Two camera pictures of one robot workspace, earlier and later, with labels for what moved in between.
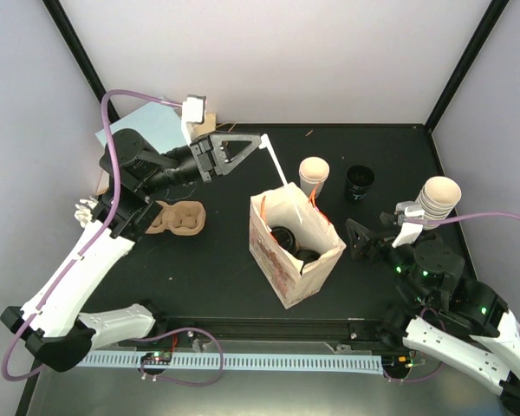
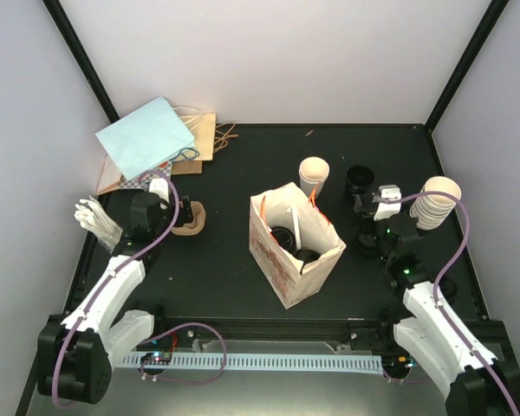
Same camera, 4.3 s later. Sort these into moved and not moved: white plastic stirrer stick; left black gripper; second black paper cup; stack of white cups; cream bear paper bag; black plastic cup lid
Moved: left black gripper; white plastic stirrer stick
Not moved: black plastic cup lid; cream bear paper bag; stack of white cups; second black paper cup
